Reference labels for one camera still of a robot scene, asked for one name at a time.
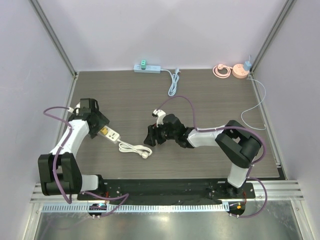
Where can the teal plug adapter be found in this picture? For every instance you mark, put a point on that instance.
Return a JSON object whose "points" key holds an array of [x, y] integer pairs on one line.
{"points": [[143, 64]]}

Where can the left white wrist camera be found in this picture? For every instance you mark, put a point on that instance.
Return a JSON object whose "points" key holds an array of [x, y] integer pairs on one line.
{"points": [[74, 111]]}

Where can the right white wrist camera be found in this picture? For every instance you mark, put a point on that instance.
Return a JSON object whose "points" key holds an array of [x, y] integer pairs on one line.
{"points": [[159, 115]]}

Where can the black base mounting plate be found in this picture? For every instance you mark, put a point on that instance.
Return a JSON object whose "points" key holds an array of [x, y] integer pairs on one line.
{"points": [[170, 192]]}

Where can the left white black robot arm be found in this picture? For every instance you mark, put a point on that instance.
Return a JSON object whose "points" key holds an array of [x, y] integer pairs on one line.
{"points": [[58, 170]]}

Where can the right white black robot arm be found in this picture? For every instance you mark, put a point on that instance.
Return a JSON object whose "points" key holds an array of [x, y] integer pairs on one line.
{"points": [[237, 143]]}

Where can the light blue charger plug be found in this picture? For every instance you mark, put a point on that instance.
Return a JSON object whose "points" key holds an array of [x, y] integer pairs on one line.
{"points": [[247, 66]]}

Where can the left aluminium frame post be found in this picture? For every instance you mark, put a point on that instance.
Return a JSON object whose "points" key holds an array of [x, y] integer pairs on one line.
{"points": [[52, 35]]}

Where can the pink round power socket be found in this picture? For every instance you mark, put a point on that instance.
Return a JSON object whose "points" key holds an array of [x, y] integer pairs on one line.
{"points": [[224, 71]]}

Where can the white slotted cable duct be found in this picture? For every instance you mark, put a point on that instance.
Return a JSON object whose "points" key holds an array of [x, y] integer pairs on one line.
{"points": [[102, 208]]}

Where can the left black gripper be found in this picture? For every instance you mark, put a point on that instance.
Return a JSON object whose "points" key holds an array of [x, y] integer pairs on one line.
{"points": [[102, 121]]}

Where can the white power strip with cord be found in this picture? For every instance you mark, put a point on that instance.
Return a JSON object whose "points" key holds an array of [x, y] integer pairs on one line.
{"points": [[125, 147]]}

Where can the yellow plug adapter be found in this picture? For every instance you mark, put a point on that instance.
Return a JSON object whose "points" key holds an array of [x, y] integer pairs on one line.
{"points": [[104, 131]]}

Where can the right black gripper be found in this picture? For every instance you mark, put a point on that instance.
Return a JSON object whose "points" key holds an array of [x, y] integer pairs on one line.
{"points": [[158, 135]]}

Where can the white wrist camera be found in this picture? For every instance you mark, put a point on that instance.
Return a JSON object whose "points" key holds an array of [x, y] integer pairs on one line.
{"points": [[159, 115], [74, 111]]}

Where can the right aluminium frame post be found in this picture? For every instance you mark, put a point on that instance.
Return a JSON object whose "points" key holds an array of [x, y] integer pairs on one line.
{"points": [[279, 21]]}

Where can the aluminium frame post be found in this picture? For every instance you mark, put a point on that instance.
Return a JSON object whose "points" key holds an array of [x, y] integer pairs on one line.
{"points": [[52, 35], [279, 21]]}

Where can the light blue power strip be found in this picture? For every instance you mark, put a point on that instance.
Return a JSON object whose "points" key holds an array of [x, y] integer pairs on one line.
{"points": [[156, 69]]}

